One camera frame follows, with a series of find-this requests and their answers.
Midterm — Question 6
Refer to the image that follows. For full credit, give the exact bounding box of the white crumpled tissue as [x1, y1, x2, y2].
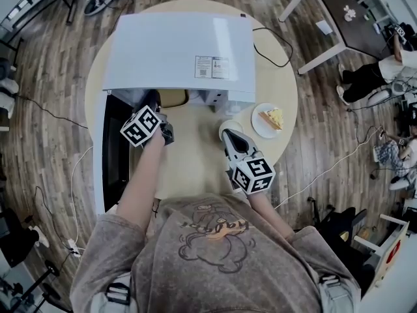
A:
[342, 5, 358, 22]

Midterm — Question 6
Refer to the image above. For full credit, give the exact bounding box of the white microwave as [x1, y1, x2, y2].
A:
[92, 11, 257, 215]

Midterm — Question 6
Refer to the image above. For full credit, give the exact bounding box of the white power strip cable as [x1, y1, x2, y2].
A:
[70, 145, 94, 244]

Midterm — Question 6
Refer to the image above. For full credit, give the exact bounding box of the large black office chair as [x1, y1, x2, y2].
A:
[308, 197, 367, 257]

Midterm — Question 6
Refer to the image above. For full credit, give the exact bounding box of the person's left forearm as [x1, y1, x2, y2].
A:
[115, 132, 167, 237]

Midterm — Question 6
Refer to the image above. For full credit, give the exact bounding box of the small white round cup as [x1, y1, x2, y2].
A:
[218, 119, 244, 136]

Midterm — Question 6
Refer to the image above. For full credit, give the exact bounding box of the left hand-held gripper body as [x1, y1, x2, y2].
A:
[119, 104, 176, 149]

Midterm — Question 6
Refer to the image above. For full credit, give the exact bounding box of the spare grey hand-held gripper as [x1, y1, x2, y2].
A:
[83, 0, 144, 16]

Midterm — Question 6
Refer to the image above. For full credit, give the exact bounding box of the thin black floor cable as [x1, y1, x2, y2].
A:
[15, 93, 89, 130]

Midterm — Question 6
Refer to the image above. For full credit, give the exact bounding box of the black strap buckle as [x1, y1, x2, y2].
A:
[319, 274, 341, 288]
[106, 282, 131, 306]

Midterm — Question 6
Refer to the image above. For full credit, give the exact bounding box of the person's grey printed shirt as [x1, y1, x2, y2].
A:
[70, 192, 361, 313]

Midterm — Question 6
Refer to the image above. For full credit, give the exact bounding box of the person's right forearm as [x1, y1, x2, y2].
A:
[249, 190, 297, 241]

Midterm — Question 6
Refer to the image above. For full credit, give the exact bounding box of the yellow cake slice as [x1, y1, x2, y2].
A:
[258, 108, 284, 132]

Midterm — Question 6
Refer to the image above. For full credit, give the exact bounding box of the dark top white leg desk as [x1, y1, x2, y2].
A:
[278, 0, 401, 75]

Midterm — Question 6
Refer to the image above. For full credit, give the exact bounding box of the yellow rectangular container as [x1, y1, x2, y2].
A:
[157, 89, 190, 109]

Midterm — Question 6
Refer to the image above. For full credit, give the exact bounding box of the white paper sheet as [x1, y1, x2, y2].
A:
[316, 20, 334, 35]

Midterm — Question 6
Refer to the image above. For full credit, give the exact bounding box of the black standing fan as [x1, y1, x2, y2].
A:
[0, 259, 61, 313]

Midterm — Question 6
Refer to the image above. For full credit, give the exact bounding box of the white power strip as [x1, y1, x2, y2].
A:
[66, 238, 81, 258]

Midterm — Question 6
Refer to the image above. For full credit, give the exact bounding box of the long white floor cable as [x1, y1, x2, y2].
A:
[274, 125, 382, 210]

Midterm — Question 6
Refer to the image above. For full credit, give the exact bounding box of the thin black cable loop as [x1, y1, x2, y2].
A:
[252, 27, 294, 68]

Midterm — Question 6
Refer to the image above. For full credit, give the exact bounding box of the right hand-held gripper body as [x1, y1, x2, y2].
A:
[225, 150, 276, 196]

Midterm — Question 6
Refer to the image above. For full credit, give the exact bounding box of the white plate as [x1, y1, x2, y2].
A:
[250, 102, 285, 139]

